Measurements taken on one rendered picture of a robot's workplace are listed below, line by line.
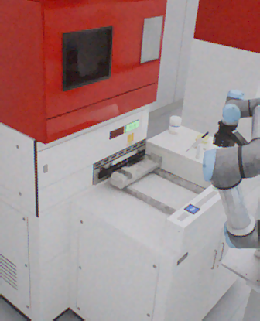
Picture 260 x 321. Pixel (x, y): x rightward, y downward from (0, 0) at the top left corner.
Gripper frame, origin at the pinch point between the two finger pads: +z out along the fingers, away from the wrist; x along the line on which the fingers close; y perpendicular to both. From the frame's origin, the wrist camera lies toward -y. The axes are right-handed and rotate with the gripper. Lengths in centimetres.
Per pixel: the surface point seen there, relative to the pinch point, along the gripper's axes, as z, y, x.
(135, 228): 29, 21, 40
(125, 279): 55, 20, 46
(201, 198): 14.6, 2.5, 14.6
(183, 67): 57, 207, -298
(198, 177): 23.4, 20.5, -15.1
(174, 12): -14, 207, -260
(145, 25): -55, 53, 3
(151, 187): 28.6, 37.4, 5.4
